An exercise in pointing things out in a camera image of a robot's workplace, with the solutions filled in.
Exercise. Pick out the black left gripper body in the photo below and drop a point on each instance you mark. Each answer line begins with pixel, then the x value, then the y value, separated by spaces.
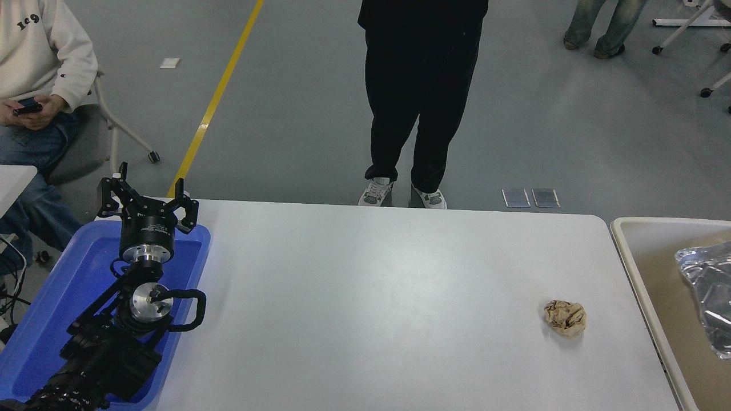
pixel 147 229

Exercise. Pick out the black phone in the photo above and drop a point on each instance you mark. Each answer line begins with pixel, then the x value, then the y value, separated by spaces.
pixel 27 109

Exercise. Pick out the silver foil plate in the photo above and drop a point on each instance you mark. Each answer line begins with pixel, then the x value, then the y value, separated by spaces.
pixel 711 291

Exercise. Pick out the person's left forearm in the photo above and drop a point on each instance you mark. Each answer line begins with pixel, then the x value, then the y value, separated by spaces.
pixel 77 74

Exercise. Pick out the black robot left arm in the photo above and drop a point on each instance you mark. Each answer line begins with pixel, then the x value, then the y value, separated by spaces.
pixel 103 348

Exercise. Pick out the silver floor plate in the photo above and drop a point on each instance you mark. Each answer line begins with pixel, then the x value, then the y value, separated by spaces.
pixel 545 197
pixel 515 197

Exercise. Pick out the person's left hand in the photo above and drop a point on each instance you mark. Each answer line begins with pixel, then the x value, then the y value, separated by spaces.
pixel 48 111

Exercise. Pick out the person's right hand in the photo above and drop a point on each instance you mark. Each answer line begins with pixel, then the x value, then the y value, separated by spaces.
pixel 7 111

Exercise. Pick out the grey chair with white legs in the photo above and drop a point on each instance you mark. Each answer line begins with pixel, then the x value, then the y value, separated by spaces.
pixel 80 148

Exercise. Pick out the small dark floor object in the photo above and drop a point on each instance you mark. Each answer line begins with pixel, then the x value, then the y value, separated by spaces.
pixel 41 257

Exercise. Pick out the small white table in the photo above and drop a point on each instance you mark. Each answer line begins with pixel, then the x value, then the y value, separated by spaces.
pixel 14 182

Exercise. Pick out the blue plastic tray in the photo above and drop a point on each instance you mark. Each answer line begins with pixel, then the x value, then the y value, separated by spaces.
pixel 63 285

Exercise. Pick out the person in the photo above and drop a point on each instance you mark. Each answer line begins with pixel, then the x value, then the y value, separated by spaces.
pixel 611 23
pixel 34 51
pixel 422 85

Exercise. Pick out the crumpled tan paper ball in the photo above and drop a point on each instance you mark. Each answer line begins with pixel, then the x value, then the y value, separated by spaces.
pixel 565 318

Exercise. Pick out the large pale bin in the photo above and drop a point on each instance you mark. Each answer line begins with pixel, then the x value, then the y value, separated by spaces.
pixel 657 274

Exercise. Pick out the white wheeled chair base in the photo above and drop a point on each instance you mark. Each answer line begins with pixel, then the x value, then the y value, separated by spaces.
pixel 685 23
pixel 719 81

